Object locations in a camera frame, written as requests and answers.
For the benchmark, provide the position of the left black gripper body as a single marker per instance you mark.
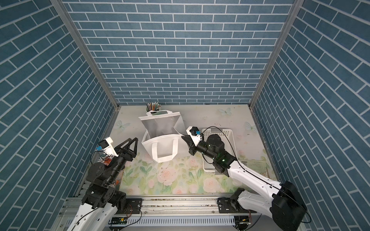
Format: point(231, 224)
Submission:
point(126, 157)

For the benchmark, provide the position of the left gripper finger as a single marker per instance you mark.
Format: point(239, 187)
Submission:
point(134, 144)
point(123, 146)

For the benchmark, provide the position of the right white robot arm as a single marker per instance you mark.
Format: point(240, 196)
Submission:
point(280, 201)

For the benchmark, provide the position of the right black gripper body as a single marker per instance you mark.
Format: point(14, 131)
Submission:
point(193, 150)

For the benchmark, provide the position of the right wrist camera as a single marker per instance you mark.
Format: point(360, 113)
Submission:
point(195, 135)

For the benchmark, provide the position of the white plastic basket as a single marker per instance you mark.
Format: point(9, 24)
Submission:
point(226, 136)

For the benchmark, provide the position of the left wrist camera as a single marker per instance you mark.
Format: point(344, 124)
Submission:
point(105, 146)

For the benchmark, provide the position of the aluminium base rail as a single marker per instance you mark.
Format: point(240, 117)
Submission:
point(179, 211)

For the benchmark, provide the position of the left green circuit board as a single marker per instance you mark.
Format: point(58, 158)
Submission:
point(120, 221)

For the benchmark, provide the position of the colourful printed booklet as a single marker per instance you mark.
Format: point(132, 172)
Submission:
point(106, 160)

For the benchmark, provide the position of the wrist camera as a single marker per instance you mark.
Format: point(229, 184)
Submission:
point(195, 135)
point(105, 146)

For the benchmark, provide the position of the white insulated delivery bag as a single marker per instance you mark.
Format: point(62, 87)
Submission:
point(163, 135)

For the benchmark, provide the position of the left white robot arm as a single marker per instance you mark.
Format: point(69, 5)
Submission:
point(101, 200)

